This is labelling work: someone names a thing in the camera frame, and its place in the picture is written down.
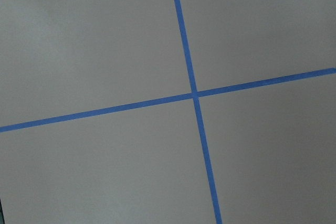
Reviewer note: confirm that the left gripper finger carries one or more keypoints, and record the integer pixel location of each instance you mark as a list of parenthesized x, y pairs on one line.
[(1, 213)]

